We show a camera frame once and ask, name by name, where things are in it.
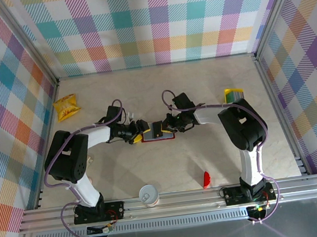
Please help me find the aluminium side rail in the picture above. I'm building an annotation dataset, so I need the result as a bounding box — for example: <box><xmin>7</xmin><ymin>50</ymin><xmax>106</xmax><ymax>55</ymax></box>
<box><xmin>20</xmin><ymin>78</ymin><xmax>74</xmax><ymax>210</ymax></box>
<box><xmin>252</xmin><ymin>49</ymin><xmax>311</xmax><ymax>180</ymax></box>

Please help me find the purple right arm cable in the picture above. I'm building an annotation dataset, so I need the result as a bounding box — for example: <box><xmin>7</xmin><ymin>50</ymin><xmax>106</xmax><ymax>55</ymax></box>
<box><xmin>160</xmin><ymin>78</ymin><xmax>285</xmax><ymax>234</ymax></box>

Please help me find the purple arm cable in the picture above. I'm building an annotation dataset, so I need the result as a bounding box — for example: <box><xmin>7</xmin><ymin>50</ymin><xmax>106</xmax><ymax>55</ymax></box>
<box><xmin>160</xmin><ymin>78</ymin><xmax>285</xmax><ymax>234</ymax></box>
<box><xmin>35</xmin><ymin>98</ymin><xmax>140</xmax><ymax>237</ymax></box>

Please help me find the yellow snack bag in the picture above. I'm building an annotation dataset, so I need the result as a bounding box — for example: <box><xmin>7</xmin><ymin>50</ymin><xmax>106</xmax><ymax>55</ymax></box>
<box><xmin>52</xmin><ymin>93</ymin><xmax>83</xmax><ymax>124</ymax></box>

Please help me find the black VIP card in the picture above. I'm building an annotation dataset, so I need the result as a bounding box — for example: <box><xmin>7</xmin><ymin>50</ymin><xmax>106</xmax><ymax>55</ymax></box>
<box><xmin>151</xmin><ymin>120</ymin><xmax>163</xmax><ymax>139</ymax></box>

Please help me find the credit card stack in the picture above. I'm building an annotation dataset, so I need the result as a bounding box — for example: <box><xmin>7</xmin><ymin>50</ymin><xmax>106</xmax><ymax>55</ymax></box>
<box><xmin>225</xmin><ymin>90</ymin><xmax>245</xmax><ymax>105</ymax></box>

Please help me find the thin aluminium rail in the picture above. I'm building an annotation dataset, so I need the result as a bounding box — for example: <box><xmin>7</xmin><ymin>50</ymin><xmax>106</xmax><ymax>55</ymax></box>
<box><xmin>56</xmin><ymin>51</ymin><xmax>256</xmax><ymax>80</ymax></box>

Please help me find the tin can with pull tab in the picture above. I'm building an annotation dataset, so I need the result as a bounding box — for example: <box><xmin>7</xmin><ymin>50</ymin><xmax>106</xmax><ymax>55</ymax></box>
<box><xmin>138</xmin><ymin>183</ymin><xmax>161</xmax><ymax>210</ymax></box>

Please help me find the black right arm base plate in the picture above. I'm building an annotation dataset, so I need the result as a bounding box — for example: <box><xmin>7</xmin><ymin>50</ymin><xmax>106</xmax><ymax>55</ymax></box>
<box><xmin>222</xmin><ymin>181</ymin><xmax>277</xmax><ymax>206</ymax></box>

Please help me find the small control board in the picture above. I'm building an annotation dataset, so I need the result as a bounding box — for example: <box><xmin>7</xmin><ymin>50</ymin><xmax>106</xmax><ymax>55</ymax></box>
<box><xmin>247</xmin><ymin>202</ymin><xmax>270</xmax><ymax>220</ymax></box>
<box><xmin>85</xmin><ymin>221</ymin><xmax>115</xmax><ymax>237</ymax></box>

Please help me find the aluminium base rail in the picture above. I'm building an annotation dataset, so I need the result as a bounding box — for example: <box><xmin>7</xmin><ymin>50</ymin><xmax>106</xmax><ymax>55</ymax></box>
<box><xmin>16</xmin><ymin>174</ymin><xmax>317</xmax><ymax>235</ymax></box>

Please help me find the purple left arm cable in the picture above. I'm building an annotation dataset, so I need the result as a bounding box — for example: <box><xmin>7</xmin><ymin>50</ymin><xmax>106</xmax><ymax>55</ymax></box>
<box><xmin>35</xmin><ymin>98</ymin><xmax>140</xmax><ymax>237</ymax></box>

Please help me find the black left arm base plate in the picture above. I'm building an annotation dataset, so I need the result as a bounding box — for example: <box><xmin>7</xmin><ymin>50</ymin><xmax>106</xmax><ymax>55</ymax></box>
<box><xmin>72</xmin><ymin>199</ymin><xmax>127</xmax><ymax>226</ymax></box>

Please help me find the aluminium frame post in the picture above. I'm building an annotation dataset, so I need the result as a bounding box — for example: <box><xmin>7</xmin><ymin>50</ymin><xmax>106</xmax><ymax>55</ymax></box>
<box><xmin>246</xmin><ymin>0</ymin><xmax>310</xmax><ymax>62</ymax></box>
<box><xmin>0</xmin><ymin>0</ymin><xmax>60</xmax><ymax>91</ymax></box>

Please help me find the red leather card holder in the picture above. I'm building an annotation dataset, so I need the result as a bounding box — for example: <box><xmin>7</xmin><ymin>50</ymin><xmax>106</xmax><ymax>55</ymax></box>
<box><xmin>138</xmin><ymin>119</ymin><xmax>177</xmax><ymax>144</ymax></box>

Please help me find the yellow card box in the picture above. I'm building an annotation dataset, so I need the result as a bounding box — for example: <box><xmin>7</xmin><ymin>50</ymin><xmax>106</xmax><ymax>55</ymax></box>
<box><xmin>223</xmin><ymin>86</ymin><xmax>246</xmax><ymax>105</ymax></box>

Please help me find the red plastic slice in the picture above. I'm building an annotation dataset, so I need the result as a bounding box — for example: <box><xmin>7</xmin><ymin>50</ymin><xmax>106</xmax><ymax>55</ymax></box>
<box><xmin>201</xmin><ymin>171</ymin><xmax>213</xmax><ymax>189</ymax></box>

